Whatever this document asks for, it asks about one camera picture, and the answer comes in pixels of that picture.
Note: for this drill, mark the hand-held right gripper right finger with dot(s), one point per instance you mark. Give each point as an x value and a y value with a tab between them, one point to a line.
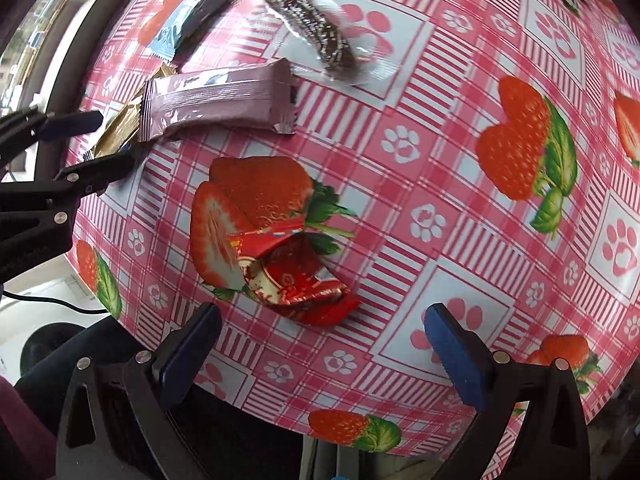
450	350

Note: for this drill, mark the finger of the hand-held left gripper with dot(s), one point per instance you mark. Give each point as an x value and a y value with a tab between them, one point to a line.
70	124
100	170

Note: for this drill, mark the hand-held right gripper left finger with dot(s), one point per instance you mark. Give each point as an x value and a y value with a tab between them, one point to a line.
190	355

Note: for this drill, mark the gold snack bar packet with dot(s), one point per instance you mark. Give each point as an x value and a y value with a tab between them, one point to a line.
122	127

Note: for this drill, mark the red gold snack packet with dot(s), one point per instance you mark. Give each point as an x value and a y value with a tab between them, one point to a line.
300	285

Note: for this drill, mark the purple snack bar packet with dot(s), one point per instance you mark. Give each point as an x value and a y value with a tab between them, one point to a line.
215	102

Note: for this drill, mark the light blue snack packet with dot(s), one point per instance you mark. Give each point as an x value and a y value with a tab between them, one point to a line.
200	10

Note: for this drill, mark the chocolate bar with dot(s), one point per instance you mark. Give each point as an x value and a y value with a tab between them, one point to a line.
310	25

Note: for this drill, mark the person's dark trousers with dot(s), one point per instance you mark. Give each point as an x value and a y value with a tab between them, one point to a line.
100	340

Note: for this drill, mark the person's maroon clothing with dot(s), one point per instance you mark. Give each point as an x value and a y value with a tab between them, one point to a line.
20	425

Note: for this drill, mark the strawberry print checked tablecloth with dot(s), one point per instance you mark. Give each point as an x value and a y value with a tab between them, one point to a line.
450	160

